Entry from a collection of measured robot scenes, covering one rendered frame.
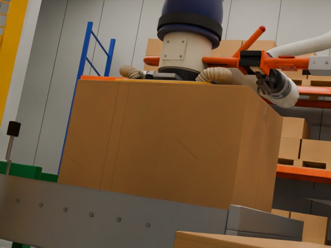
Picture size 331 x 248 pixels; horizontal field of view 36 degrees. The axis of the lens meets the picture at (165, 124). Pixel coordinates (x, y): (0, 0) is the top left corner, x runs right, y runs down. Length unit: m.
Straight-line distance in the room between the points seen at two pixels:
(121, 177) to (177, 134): 0.22
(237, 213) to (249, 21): 10.14
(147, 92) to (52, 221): 0.48
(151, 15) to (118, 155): 10.72
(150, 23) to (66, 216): 10.81
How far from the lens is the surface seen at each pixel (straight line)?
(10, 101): 4.53
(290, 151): 8.97
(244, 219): 1.27
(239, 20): 11.37
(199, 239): 0.79
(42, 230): 1.53
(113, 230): 1.39
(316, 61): 1.59
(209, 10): 1.74
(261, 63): 1.62
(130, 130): 1.57
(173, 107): 1.52
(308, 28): 10.96
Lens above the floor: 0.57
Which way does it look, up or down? 9 degrees up
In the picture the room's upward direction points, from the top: 10 degrees clockwise
